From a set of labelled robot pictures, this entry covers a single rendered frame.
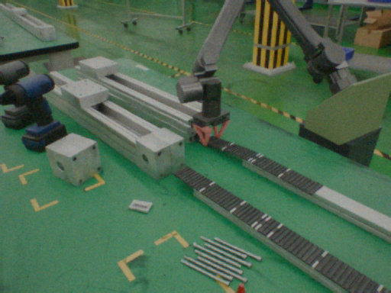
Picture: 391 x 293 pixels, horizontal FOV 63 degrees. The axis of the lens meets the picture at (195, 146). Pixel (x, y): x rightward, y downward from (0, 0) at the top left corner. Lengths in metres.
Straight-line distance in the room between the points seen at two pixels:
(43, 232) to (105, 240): 0.15
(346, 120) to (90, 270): 0.80
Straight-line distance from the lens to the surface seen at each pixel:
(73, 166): 0.88
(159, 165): 0.85
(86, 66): 1.50
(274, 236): 0.68
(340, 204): 0.81
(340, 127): 1.07
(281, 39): 4.18
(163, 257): 0.69
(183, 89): 0.88
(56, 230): 0.80
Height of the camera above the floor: 1.31
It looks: 31 degrees down
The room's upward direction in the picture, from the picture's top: 2 degrees counter-clockwise
